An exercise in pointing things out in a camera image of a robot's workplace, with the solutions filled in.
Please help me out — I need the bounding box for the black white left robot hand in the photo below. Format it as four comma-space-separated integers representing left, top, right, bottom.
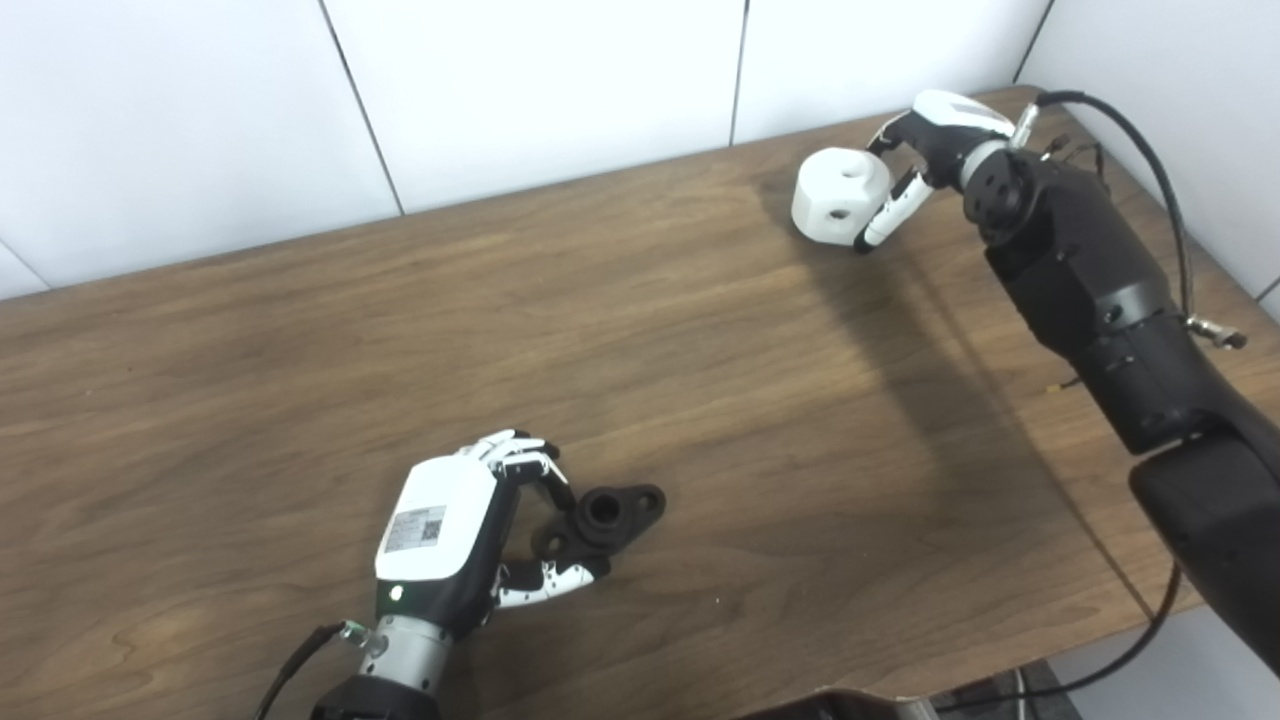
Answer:
374, 430, 611, 641

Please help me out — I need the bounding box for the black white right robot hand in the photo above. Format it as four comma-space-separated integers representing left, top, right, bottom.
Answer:
853, 90, 1016, 253

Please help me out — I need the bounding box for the round white plastic piece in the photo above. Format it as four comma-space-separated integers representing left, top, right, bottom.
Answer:
791, 147, 893, 246

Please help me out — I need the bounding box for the black plastic holder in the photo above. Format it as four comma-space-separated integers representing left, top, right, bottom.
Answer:
532, 484, 667, 561

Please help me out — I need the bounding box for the dark robot torso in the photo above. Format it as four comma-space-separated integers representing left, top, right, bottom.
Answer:
740, 685, 941, 720

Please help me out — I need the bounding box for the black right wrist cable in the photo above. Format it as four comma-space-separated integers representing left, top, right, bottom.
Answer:
1012, 90, 1249, 349

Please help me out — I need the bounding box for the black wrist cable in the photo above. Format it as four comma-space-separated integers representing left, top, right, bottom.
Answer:
250, 622, 371, 720
1012, 90, 1249, 349

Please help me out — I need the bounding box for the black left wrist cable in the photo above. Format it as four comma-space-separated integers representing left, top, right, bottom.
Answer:
250, 622, 371, 720

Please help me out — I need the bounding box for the thin black hanging cable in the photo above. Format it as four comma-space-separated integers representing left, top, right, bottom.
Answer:
935, 560, 1186, 713

